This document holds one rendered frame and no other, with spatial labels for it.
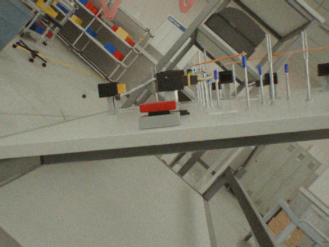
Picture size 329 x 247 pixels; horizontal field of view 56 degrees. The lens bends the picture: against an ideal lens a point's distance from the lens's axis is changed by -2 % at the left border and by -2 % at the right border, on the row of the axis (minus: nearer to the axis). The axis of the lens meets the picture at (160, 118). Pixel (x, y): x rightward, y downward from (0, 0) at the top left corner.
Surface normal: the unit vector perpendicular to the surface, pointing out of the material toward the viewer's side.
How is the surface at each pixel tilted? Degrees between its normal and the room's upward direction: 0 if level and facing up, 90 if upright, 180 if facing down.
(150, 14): 90
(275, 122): 90
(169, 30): 90
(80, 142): 90
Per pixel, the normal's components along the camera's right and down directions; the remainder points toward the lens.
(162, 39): -0.19, -0.01
